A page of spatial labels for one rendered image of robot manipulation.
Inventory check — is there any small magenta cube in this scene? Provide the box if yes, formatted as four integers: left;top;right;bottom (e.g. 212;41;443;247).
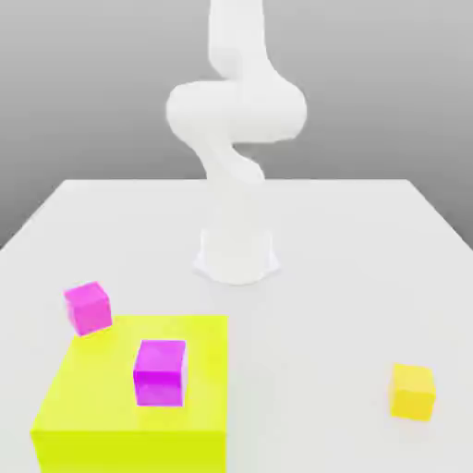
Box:
63;280;114;338
132;338;188;408

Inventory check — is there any small yellow cube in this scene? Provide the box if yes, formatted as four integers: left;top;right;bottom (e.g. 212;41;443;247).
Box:
387;362;437;423

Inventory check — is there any large yellow box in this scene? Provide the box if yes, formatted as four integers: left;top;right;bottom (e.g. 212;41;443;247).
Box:
30;314;229;473

